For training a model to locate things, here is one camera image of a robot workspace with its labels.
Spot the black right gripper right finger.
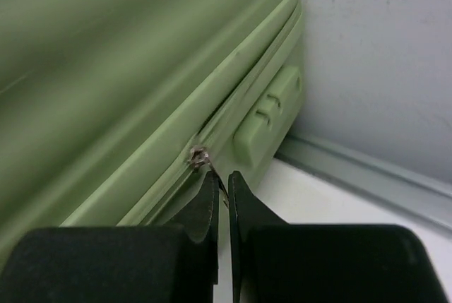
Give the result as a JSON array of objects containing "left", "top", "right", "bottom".
[{"left": 228, "top": 171, "right": 447, "bottom": 302}]

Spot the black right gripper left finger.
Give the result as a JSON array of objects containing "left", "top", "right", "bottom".
[{"left": 1, "top": 172, "right": 220, "bottom": 302}]

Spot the metal suitcase zipper pull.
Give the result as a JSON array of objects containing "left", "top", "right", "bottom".
[{"left": 188, "top": 145, "right": 229, "bottom": 208}]

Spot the green suitcase blue lining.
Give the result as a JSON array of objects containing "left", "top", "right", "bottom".
[{"left": 1, "top": 0, "right": 304, "bottom": 261}]

